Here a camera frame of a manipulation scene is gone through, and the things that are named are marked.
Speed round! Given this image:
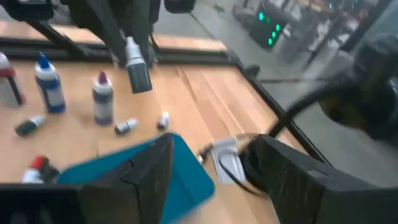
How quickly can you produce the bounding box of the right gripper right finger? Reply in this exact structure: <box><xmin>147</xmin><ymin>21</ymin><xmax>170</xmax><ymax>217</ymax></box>
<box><xmin>248</xmin><ymin>134</ymin><xmax>398</xmax><ymax>224</ymax></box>

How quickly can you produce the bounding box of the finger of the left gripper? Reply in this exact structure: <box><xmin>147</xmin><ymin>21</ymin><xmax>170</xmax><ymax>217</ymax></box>
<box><xmin>71</xmin><ymin>7</ymin><xmax>128</xmax><ymax>67</ymax></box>
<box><xmin>130</xmin><ymin>6</ymin><xmax>158</xmax><ymax>65</ymax></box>

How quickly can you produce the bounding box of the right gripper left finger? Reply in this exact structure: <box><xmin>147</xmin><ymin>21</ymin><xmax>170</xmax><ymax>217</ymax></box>
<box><xmin>79</xmin><ymin>133</ymin><xmax>175</xmax><ymax>224</ymax></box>

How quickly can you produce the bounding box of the teal plastic bin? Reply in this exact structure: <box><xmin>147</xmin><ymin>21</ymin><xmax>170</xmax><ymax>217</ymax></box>
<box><xmin>57</xmin><ymin>133</ymin><xmax>216</xmax><ymax>224</ymax></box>

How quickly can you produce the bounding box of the small teal food coloring bottle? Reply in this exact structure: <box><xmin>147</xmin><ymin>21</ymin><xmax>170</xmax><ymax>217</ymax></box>
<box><xmin>124</xmin><ymin>36</ymin><xmax>153</xmax><ymax>95</ymax></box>

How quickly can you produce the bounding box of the small grey food coloring bottle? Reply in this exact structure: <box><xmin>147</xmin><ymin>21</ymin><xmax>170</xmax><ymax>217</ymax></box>
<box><xmin>114</xmin><ymin>118</ymin><xmax>138</xmax><ymax>136</ymax></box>

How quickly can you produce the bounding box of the large purple food coloring bottle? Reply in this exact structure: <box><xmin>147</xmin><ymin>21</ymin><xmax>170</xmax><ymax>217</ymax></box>
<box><xmin>92</xmin><ymin>70</ymin><xmax>115</xmax><ymax>126</ymax></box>

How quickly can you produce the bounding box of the large blue food coloring bottle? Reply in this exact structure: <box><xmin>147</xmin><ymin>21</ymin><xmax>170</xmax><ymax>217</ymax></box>
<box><xmin>34</xmin><ymin>52</ymin><xmax>67</xmax><ymax>114</ymax></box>

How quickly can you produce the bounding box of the small black food coloring bottle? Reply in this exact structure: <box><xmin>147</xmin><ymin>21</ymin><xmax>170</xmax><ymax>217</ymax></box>
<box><xmin>40</xmin><ymin>163</ymin><xmax>60</xmax><ymax>184</ymax></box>

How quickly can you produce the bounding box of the small red food coloring bottle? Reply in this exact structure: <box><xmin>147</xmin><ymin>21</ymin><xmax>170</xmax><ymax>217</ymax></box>
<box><xmin>21</xmin><ymin>155</ymin><xmax>50</xmax><ymax>184</ymax></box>

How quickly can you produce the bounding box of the large pink food coloring bottle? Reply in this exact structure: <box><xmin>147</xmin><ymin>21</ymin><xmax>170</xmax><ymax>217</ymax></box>
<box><xmin>0</xmin><ymin>51</ymin><xmax>26</xmax><ymax>108</ymax></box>

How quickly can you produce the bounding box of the small dark green coloring bottle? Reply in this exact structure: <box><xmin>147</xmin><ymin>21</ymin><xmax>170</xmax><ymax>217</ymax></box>
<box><xmin>14</xmin><ymin>114</ymin><xmax>47</xmax><ymax>137</ymax></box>

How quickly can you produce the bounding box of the black device with green lights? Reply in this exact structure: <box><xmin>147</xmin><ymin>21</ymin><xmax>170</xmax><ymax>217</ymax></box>
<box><xmin>248</xmin><ymin>6</ymin><xmax>287</xmax><ymax>50</ymax></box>

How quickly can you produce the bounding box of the black lamp cable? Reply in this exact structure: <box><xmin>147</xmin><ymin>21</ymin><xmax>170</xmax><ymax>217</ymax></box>
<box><xmin>198</xmin><ymin>142</ymin><xmax>261</xmax><ymax>197</ymax></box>

